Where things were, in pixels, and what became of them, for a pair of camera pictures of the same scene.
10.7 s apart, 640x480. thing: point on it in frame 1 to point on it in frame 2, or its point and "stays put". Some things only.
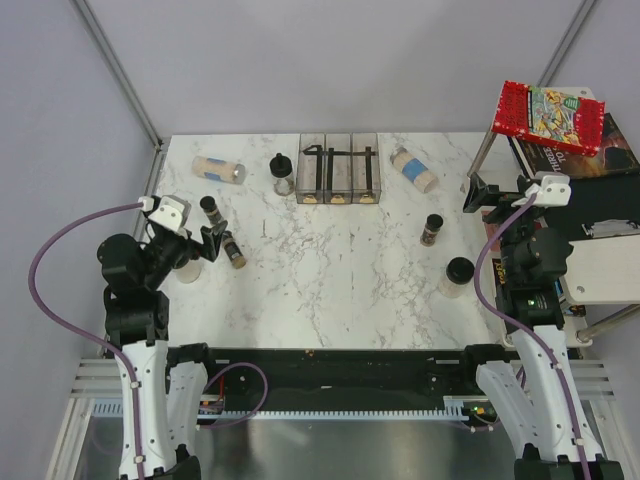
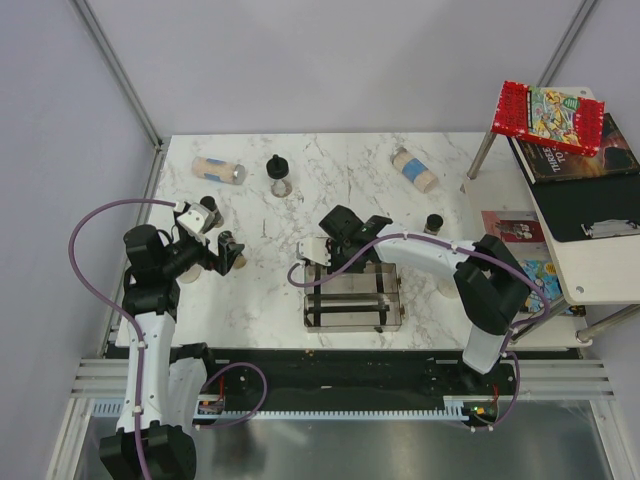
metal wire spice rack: x=338 y=168 to x=359 y=302
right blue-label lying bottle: x=419 y=174 stays put
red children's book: x=550 y=116 stays put
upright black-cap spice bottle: x=208 y=204 stays put
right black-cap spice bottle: x=432 y=226 stays put
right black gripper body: x=524 y=222 to x=339 y=256
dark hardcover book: x=615 y=156 stays put
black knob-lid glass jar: x=282 y=175 stays put
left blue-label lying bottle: x=218 y=170 stays put
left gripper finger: x=209 y=250 to x=223 y=262
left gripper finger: x=215 y=232 to x=228 y=245
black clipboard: x=604 y=206 stays put
